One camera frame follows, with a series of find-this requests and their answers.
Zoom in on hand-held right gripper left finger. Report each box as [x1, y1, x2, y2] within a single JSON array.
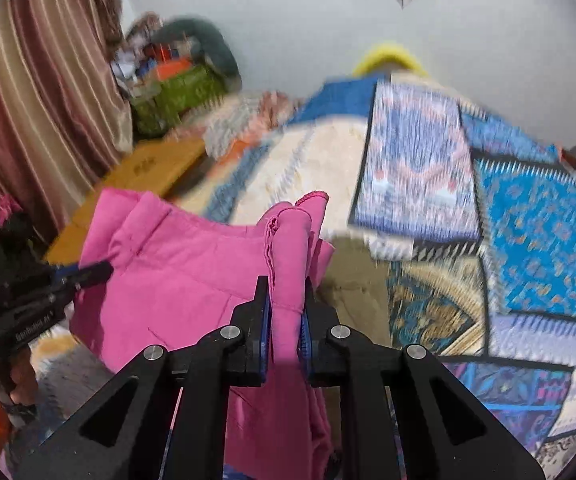
[[15, 275, 273, 480]]

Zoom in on striped brown curtain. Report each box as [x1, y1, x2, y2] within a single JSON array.
[[0, 0, 135, 263]]

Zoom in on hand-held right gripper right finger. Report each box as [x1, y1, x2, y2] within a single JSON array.
[[300, 280, 548, 480]]

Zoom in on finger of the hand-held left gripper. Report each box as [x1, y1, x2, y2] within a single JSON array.
[[50, 259, 115, 291]]

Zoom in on striped orange blanket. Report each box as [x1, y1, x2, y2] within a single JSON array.
[[177, 89, 299, 162]]

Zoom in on yellow headboard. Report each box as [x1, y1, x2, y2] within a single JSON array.
[[352, 43, 429, 79]]

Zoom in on grey neck pillow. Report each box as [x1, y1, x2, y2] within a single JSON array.
[[160, 17, 242, 92]]

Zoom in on pink pants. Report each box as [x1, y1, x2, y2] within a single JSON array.
[[68, 187, 345, 480]]

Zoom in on green bag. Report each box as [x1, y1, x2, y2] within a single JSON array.
[[129, 62, 229, 139]]

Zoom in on wooden lap desk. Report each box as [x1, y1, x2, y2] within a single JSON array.
[[44, 137, 209, 267]]

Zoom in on olive green garment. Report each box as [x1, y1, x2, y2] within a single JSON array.
[[317, 236, 395, 347]]

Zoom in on patchwork blanket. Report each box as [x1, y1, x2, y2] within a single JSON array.
[[168, 71, 576, 472]]

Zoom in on person's left hand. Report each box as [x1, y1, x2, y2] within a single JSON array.
[[10, 354, 40, 407]]

